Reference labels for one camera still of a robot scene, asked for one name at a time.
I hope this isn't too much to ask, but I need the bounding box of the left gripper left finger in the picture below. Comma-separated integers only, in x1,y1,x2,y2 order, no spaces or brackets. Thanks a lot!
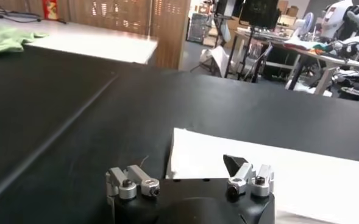
105,155,161,205

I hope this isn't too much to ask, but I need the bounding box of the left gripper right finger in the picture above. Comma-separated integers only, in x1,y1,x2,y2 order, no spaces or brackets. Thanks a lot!
222,154,275,202

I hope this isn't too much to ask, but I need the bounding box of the white t-shirt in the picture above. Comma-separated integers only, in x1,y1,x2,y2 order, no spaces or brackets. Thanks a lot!
166,127,359,224

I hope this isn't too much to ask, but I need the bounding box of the black tablecloth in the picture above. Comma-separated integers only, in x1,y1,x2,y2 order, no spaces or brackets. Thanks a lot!
0,45,359,224

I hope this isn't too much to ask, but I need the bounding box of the white leaning board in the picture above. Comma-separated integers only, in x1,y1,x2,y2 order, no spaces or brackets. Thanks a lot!
199,45,238,79

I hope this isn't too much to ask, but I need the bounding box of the black monitor stand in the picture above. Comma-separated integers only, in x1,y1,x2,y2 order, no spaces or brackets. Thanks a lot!
224,27,271,83

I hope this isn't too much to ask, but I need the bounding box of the white standing desk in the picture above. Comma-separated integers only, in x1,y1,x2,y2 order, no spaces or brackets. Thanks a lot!
236,27,359,95

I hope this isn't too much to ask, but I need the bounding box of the white side table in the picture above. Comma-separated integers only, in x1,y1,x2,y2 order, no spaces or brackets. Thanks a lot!
0,16,158,65

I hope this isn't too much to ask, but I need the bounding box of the teal cloth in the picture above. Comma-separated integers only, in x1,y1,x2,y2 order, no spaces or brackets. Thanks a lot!
284,39,332,51

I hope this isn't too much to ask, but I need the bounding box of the wooden slatted partition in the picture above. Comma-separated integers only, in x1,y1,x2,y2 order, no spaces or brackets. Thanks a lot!
0,0,192,71

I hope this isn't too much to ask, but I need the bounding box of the black monitor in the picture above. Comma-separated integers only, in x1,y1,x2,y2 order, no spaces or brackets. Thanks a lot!
239,0,282,30

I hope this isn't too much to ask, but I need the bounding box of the white desk fan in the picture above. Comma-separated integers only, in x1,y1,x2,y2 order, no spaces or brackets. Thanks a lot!
294,12,316,39

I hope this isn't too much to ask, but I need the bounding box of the white humanoid robot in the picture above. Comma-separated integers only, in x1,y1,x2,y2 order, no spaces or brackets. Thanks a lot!
319,0,359,42

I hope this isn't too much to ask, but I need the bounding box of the red chips can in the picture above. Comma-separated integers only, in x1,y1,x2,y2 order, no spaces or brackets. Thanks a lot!
41,0,59,21

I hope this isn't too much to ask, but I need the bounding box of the light green garment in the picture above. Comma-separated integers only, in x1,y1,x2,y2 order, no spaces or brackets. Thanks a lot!
0,26,49,59

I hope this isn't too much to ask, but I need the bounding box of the black cable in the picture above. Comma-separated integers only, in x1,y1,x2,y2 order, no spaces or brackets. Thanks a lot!
0,12,43,24

